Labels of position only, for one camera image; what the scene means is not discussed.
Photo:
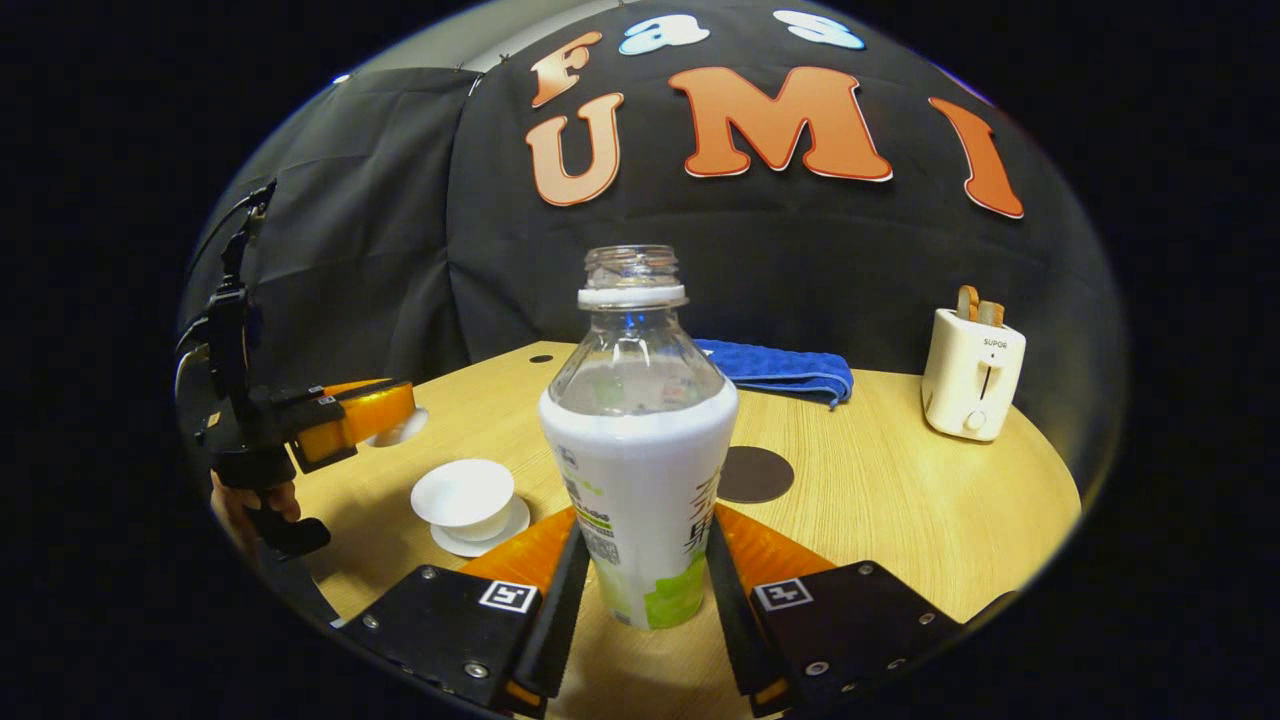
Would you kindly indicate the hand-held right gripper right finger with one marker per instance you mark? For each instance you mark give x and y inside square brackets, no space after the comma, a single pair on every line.
[730,620]

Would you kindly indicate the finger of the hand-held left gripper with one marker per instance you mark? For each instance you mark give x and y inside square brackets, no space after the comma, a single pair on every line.
[345,388]
[350,425]

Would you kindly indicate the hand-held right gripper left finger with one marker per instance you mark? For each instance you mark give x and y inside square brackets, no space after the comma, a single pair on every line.
[560,620]

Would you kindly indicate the white teacup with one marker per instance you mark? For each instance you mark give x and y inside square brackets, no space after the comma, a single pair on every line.
[462,495]

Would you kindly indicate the dark round coaster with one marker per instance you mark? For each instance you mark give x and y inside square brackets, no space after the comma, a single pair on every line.
[755,475]

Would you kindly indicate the clear water bottle white label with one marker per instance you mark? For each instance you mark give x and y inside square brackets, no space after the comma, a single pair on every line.
[640,450]

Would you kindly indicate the white saucer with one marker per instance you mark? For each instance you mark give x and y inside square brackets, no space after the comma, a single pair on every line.
[505,540]

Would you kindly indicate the blue towel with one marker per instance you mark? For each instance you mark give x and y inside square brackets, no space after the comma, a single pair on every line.
[780,365]

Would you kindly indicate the cream toaster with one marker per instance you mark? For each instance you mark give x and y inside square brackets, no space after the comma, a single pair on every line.
[970,385]

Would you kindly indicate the black backdrop cloth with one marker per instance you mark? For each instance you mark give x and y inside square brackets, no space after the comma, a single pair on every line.
[800,280]

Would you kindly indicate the brown bread slice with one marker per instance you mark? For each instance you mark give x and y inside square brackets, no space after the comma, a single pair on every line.
[991,314]
[967,302]

